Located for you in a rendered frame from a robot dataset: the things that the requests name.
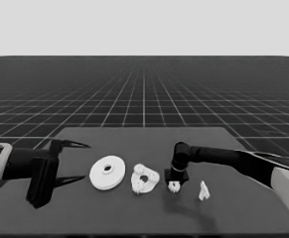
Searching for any white round carrier with pins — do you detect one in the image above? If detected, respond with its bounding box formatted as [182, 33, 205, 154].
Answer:
[130, 163, 161, 195]

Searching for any small white T-shaped piece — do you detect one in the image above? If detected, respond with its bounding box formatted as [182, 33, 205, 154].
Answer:
[198, 179, 212, 201]

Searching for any small white toothed gear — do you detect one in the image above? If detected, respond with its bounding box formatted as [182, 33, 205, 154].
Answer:
[132, 163, 147, 176]
[168, 180, 182, 194]
[131, 182, 144, 196]
[147, 172, 161, 184]

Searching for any large thick white disc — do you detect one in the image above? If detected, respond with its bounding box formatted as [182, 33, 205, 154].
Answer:
[88, 155, 126, 191]

